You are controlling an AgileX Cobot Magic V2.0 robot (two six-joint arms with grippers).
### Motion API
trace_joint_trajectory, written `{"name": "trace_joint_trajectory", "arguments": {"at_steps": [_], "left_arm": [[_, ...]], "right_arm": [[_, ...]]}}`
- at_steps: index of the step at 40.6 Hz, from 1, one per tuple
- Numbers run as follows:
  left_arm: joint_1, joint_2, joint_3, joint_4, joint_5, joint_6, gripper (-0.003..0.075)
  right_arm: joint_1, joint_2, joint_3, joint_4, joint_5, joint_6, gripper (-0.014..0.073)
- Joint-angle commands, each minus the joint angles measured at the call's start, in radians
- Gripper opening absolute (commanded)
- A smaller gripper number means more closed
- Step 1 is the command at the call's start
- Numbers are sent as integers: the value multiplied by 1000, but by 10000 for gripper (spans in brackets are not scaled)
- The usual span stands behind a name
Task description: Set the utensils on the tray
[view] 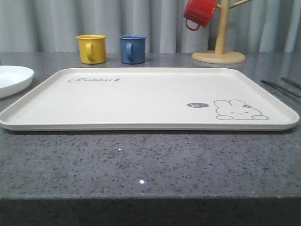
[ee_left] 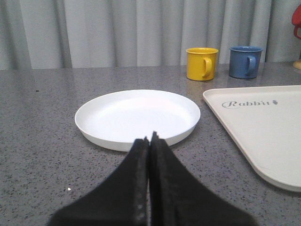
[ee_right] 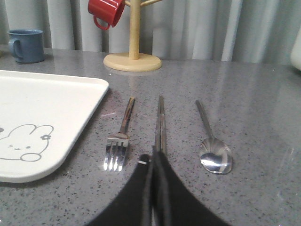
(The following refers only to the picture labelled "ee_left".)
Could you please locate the grey curtain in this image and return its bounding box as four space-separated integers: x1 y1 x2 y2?
0 0 301 70

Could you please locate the wooden mug tree stand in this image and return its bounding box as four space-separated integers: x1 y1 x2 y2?
293 56 301 70

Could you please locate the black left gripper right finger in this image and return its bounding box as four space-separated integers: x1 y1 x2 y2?
150 133 256 226

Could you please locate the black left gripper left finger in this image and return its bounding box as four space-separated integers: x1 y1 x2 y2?
49 139 149 226

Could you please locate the red mug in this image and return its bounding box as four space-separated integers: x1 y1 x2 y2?
292 5 301 39

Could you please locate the cream rabbit tray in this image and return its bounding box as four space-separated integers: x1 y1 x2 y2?
203 85 301 192

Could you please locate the white round plate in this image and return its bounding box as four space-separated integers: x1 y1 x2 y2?
75 89 200 152

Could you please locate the yellow mug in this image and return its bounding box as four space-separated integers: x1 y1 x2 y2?
186 47 219 81

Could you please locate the blue mug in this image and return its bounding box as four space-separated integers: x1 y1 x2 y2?
229 46 263 79

